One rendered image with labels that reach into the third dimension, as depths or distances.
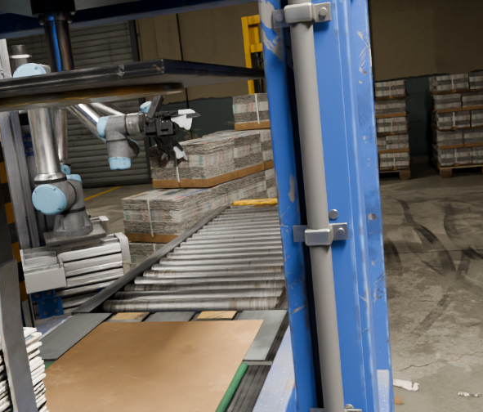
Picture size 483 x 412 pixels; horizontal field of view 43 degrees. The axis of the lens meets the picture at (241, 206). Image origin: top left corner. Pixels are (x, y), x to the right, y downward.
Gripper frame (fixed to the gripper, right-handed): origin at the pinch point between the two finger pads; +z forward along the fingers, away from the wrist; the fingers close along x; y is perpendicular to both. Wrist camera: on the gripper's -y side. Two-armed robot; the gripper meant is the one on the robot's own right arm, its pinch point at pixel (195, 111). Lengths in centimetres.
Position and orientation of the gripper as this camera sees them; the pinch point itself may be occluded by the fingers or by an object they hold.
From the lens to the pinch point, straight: 216.6
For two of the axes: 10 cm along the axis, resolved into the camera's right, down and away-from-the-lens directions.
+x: -1.0, 0.5, -9.9
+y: 0.9, 10.0, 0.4
